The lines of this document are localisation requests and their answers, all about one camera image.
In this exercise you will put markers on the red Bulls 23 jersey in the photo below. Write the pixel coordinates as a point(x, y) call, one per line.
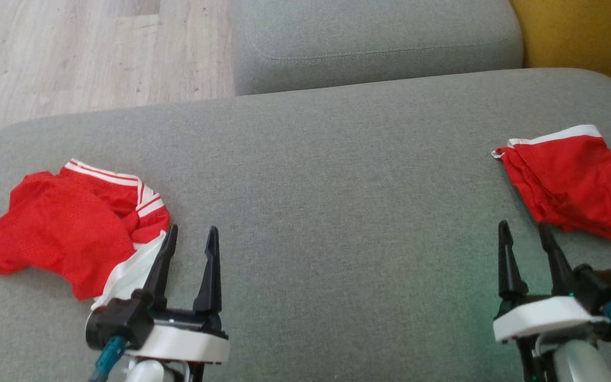
point(61, 228)

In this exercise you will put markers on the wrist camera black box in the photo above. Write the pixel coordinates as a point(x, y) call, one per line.
point(605, 286)
point(117, 321)

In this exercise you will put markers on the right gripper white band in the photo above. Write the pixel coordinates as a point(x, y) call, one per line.
point(544, 318)

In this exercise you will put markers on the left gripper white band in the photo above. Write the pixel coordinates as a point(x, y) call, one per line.
point(183, 342)

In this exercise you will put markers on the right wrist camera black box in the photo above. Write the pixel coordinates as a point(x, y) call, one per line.
point(605, 286)

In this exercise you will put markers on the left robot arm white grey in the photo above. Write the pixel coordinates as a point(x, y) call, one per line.
point(149, 371)

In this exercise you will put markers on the yellow upholstered furniture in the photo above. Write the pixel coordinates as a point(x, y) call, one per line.
point(586, 32)

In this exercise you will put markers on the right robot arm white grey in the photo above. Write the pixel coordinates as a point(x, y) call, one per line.
point(581, 363)

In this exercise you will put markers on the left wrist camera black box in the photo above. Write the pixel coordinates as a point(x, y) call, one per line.
point(117, 321)

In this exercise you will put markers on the large grey sofa seat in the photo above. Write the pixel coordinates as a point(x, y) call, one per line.
point(326, 212)

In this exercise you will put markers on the red basketball shorts white trim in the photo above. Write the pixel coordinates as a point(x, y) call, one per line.
point(576, 180)

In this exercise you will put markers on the small grey sofa cushion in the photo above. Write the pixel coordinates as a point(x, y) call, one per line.
point(374, 37)

